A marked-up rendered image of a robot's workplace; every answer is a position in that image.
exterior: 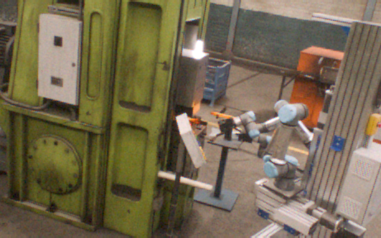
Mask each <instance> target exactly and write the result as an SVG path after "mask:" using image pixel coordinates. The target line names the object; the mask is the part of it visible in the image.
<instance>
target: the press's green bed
mask: <svg viewBox="0 0 381 238"><path fill-rule="evenodd" d="M199 171H200V170H199ZM199 171H197V174H195V176H194V177H193V179H192V180H193V181H197V179H198V175H199ZM173 186H174V181H170V180H168V179H165V183H164V190H163V197H164V198H163V206H162V208H161V212H160V224H161V225H164V226H167V222H168V217H169V209H170V199H171V193H172V189H173ZM195 190H196V187H195V186H190V185H185V184H182V183H180V185H179V194H178V205H177V208H176V213H175V218H174V229H177V230H179V231H180V230H182V227H183V226H184V224H185V222H186V221H187V219H188V218H189V216H190V215H191V213H192V212H193V199H194V195H195Z"/></svg>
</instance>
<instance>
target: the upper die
mask: <svg viewBox="0 0 381 238"><path fill-rule="evenodd" d="M199 109H200V102H198V103H197V104H196V105H195V106H194V107H185V106H182V105H178V104H175V109H174V113H177V114H179V115H183V114H184V113H186V114H187V116H188V117H193V116H194V115H196V114H197V112H199Z"/></svg>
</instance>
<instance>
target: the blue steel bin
mask: <svg viewBox="0 0 381 238"><path fill-rule="evenodd" d="M230 67H231V61H229V62H226V61H223V60H220V59H211V58H208V62H207V74H206V78H205V83H204V92H203V97H202V98H204V99H207V100H212V102H211V104H210V105H209V106H210V107H214V102H215V100H216V99H217V98H219V97H220V96H221V95H222V98H226V88H227V84H228V79H229V76H230Z"/></svg>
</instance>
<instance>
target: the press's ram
mask: <svg viewBox="0 0 381 238"><path fill-rule="evenodd" d="M208 56H209V54H208V53H204V52H200V51H193V50H187V49H184V48H183V53H182V63H181V69H180V74H179V83H178V93H177V99H176V104H178V105H182V106H185V107H194V106H195V105H196V104H197V103H198V102H200V100H202V97H203V92H204V83H205V78H206V74H207V62H208Z"/></svg>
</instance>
